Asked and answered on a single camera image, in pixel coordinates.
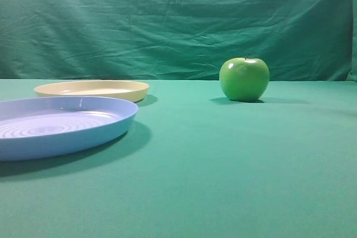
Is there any green table cloth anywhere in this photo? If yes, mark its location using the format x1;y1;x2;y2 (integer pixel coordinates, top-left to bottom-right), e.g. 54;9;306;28
1;80;356;237

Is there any yellow plastic plate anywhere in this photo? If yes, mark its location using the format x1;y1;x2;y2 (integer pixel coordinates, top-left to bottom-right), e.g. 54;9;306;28
34;80;149;102

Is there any green backdrop cloth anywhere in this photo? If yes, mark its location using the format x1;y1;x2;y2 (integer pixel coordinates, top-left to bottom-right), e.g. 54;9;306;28
1;0;356;81

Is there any green apple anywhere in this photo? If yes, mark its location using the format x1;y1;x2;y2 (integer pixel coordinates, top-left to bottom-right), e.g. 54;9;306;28
219;56;270;102

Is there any blue plastic plate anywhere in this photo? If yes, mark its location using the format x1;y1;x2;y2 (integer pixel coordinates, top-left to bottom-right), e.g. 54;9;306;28
1;96;138;161

